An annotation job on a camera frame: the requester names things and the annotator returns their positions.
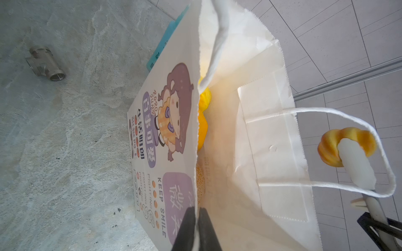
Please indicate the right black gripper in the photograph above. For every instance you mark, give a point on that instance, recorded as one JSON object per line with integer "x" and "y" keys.
{"x": 383, "y": 231}

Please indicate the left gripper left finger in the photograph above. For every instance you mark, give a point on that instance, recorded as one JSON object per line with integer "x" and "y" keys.
{"x": 185, "y": 237}

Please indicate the teal plastic bottle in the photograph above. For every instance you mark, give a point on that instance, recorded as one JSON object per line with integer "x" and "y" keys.
{"x": 165, "y": 38}

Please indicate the sesame oval fake bread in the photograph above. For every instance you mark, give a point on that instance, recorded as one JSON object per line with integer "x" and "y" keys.
{"x": 200, "y": 181}

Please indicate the white printed paper bag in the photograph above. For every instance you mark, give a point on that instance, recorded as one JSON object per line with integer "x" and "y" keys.
{"x": 260, "y": 157}

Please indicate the metal tee pipe fitting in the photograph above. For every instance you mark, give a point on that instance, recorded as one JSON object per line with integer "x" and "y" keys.
{"x": 43, "y": 63}

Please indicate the small yellow fake bread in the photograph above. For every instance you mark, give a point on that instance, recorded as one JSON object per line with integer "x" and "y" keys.
{"x": 205, "y": 99}

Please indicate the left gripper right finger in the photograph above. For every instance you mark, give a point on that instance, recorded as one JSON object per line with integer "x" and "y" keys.
{"x": 208, "y": 238}

